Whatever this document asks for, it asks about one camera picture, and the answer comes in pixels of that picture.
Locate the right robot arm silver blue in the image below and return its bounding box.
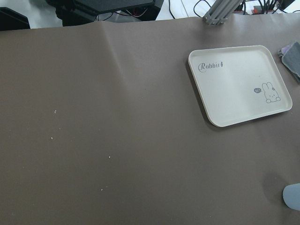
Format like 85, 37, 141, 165
283, 183, 300, 210

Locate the cream rabbit tray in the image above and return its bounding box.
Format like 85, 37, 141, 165
188, 45, 293, 127

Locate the grey folded cloth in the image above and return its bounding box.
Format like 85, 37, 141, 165
277, 41, 300, 83

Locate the aluminium frame post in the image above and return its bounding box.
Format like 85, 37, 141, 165
203, 0, 242, 25

